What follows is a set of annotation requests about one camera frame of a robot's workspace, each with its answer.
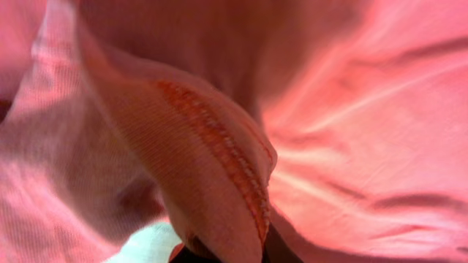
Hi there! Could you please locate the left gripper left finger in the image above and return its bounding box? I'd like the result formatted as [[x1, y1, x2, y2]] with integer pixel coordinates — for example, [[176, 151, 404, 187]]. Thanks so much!
[[168, 237, 221, 263]]

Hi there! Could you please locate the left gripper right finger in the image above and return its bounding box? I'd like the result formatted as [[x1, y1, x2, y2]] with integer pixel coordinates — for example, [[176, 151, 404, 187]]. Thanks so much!
[[262, 224, 303, 263]]

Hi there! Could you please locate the red-orange t-shirt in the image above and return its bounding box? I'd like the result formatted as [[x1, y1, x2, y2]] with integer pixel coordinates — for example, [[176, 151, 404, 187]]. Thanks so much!
[[1, 1, 467, 262]]

